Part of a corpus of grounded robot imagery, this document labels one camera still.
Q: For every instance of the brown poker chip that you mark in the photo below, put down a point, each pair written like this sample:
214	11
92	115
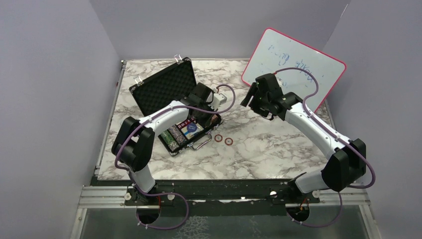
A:
228	141
218	138

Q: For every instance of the green chip stack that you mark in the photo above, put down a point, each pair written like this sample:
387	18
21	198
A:
169	141

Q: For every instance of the blue dealer button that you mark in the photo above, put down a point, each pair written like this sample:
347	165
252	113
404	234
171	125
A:
192	128

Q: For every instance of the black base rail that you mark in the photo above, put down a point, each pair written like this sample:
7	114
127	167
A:
250	197

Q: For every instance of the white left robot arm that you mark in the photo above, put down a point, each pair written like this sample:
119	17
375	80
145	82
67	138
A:
133	147

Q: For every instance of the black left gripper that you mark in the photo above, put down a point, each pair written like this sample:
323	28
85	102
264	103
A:
204	122

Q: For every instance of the black aluminium poker case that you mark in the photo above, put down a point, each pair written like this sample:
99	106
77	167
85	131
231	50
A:
162	99

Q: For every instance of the pink framed whiteboard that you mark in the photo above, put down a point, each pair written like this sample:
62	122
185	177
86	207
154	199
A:
299	68

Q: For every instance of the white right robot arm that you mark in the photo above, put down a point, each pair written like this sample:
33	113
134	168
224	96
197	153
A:
345	162

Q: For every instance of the brown orange chip stack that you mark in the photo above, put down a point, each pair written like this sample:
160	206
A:
215	120

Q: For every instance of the red dice row in case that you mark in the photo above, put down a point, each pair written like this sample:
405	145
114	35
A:
184	124

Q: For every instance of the blue playing card deck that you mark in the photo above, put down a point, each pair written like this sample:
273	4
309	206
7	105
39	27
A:
189	135

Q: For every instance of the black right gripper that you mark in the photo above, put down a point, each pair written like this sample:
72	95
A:
254	91

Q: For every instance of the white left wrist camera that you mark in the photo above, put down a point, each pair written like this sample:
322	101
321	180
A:
218	100

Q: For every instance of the orange blue chip stack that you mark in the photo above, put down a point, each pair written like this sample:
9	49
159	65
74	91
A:
177	135

